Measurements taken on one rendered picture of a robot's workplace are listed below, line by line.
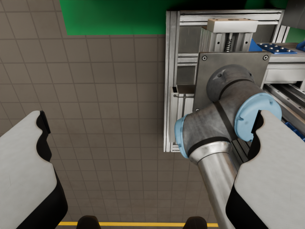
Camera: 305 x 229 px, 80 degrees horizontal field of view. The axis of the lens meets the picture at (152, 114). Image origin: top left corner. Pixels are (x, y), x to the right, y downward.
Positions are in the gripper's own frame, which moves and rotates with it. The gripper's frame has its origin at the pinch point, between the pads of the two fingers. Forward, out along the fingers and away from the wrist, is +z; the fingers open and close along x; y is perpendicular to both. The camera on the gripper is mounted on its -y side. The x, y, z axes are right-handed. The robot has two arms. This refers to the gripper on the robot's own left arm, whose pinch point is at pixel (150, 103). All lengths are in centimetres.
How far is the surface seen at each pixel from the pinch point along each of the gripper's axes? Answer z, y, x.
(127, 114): 152, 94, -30
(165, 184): 152, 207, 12
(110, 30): 152, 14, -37
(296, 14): 101, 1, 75
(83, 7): 152, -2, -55
